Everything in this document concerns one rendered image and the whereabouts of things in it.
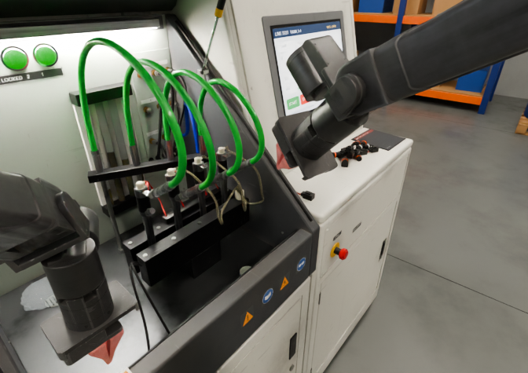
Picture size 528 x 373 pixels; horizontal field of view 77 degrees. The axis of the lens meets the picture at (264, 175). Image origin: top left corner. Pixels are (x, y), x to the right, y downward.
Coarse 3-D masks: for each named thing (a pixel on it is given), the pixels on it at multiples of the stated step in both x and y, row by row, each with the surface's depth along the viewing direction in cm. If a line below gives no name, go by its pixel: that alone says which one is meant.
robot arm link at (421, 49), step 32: (480, 0) 24; (512, 0) 22; (416, 32) 28; (448, 32) 26; (480, 32) 25; (512, 32) 23; (352, 64) 34; (384, 64) 31; (416, 64) 29; (448, 64) 27; (480, 64) 26; (384, 96) 32
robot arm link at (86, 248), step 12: (84, 240) 40; (60, 252) 38; (72, 252) 38; (84, 252) 38; (96, 252) 40; (48, 264) 37; (60, 264) 37; (72, 264) 37; (84, 264) 38; (96, 264) 40; (48, 276) 37; (60, 276) 37; (72, 276) 37; (84, 276) 38; (96, 276) 40; (60, 288) 38; (72, 288) 38; (84, 288) 39
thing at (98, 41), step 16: (112, 48) 57; (80, 64) 68; (80, 80) 71; (144, 80) 54; (80, 96) 74; (160, 96) 53; (176, 128) 54; (96, 144) 82; (176, 144) 55; (176, 176) 58
